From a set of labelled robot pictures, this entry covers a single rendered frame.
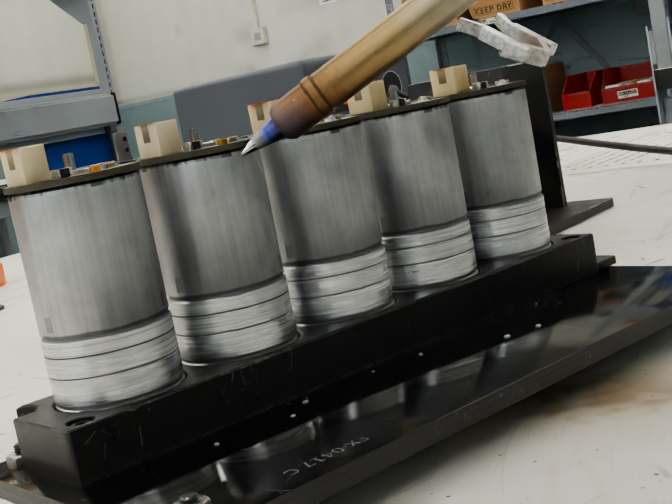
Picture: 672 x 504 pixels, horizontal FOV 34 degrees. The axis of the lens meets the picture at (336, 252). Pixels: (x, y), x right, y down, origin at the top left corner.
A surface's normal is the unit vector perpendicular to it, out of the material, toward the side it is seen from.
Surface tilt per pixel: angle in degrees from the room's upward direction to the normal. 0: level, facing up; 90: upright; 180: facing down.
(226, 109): 90
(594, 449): 0
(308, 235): 90
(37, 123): 90
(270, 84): 90
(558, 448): 0
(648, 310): 0
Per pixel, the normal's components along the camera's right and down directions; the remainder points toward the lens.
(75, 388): -0.44, 0.21
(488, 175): -0.11, 0.16
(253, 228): 0.68, -0.03
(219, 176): 0.39, 0.06
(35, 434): -0.74, 0.23
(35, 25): 0.83, -0.08
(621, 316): -0.19, -0.97
